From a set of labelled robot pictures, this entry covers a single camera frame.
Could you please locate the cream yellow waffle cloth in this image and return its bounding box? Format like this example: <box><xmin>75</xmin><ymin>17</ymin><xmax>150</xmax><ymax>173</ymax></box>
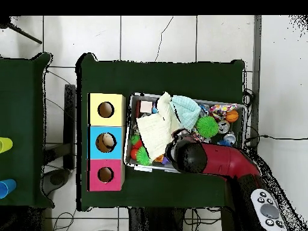
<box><xmin>136</xmin><ymin>92</ymin><xmax>183</xmax><ymax>162</ymax></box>

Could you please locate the mint green waffle cloth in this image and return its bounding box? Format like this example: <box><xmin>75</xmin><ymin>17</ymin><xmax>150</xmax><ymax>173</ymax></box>
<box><xmin>170</xmin><ymin>96</ymin><xmax>202</xmax><ymax>132</ymax></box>

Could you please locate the clear mesh bin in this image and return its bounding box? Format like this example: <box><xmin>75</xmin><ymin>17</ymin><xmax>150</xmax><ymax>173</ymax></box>
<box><xmin>123</xmin><ymin>92</ymin><xmax>248</xmax><ymax>178</ymax></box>

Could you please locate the wooden box with three holes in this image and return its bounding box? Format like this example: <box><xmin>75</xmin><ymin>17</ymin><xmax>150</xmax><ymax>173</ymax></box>
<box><xmin>87</xmin><ymin>92</ymin><xmax>127</xmax><ymax>192</ymax></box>

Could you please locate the pale wooden cube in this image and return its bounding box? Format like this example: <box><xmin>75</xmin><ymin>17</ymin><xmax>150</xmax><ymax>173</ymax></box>
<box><xmin>140</xmin><ymin>100</ymin><xmax>153</xmax><ymax>114</ymax></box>

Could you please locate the green spiky ball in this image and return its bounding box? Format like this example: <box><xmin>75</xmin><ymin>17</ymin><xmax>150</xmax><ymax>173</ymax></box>
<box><xmin>135</xmin><ymin>146</ymin><xmax>153</xmax><ymax>167</ymax></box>

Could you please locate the dark green table cloth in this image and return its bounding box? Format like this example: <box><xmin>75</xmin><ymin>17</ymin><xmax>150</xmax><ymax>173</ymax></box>
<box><xmin>76</xmin><ymin>52</ymin><xmax>246</xmax><ymax>212</ymax></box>
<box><xmin>0</xmin><ymin>52</ymin><xmax>53</xmax><ymax>208</ymax></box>

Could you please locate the large green fuzzy ball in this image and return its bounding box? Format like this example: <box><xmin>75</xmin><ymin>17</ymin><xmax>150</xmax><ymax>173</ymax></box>
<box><xmin>196</xmin><ymin>115</ymin><xmax>220</xmax><ymax>139</ymax></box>

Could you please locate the black white soccer ball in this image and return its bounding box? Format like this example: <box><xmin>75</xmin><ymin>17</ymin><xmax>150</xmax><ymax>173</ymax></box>
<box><xmin>217</xmin><ymin>120</ymin><xmax>230</xmax><ymax>135</ymax></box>

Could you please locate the colourful polka dot fabric toy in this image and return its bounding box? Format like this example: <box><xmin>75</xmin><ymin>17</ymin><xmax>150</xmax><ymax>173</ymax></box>
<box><xmin>210</xmin><ymin>104</ymin><xmax>238</xmax><ymax>119</ymax></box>

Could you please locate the orange basketball toy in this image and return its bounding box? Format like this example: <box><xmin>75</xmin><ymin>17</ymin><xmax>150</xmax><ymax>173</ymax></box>
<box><xmin>226</xmin><ymin>110</ymin><xmax>239</xmax><ymax>123</ymax></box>

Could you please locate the black equipment stand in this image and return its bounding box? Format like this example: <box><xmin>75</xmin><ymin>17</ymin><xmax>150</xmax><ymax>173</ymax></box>
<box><xmin>42</xmin><ymin>84</ymin><xmax>78</xmax><ymax>193</ymax></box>

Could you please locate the yellow plastic cup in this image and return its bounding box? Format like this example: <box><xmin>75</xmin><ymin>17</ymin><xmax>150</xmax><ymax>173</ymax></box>
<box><xmin>0</xmin><ymin>137</ymin><xmax>14</xmax><ymax>154</ymax></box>

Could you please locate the blue plastic cup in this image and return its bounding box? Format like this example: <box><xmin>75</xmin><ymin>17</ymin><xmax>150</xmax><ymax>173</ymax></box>
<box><xmin>0</xmin><ymin>179</ymin><xmax>17</xmax><ymax>199</ymax></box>

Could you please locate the black tripod leg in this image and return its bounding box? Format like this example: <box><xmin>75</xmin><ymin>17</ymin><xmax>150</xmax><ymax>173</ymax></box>
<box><xmin>0</xmin><ymin>16</ymin><xmax>43</xmax><ymax>45</ymax></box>

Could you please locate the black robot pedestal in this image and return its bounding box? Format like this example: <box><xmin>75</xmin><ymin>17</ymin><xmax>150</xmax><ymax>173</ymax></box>
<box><xmin>129</xmin><ymin>206</ymin><xmax>212</xmax><ymax>231</ymax></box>

